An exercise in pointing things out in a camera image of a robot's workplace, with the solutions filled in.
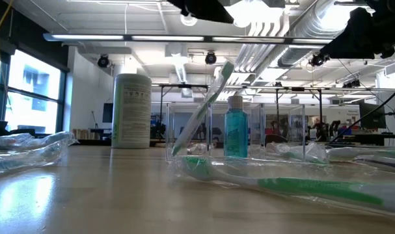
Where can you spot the silver ventilation duct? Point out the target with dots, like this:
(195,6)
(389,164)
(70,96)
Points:
(311,26)

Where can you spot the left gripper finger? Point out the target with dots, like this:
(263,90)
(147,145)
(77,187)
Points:
(200,8)

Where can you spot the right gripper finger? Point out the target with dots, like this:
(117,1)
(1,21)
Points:
(353,39)

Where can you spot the black ceiling camera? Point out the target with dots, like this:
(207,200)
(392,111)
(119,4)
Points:
(103,61)
(211,58)
(317,60)

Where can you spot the window with dark frame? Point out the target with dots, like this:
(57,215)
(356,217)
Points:
(31,91)

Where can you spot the clear acrylic organizer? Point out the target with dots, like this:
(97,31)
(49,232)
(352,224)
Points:
(260,130)

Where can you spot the black computer monitor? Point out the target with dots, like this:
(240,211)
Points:
(373,116)

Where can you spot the white wipes canister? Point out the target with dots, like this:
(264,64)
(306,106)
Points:
(132,113)

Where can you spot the blue mouthwash bottle white cap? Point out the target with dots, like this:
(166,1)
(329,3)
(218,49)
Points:
(235,130)

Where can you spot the round ceiling lamp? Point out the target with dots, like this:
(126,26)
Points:
(188,20)

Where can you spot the dark wall screen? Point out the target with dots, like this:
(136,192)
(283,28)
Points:
(107,112)

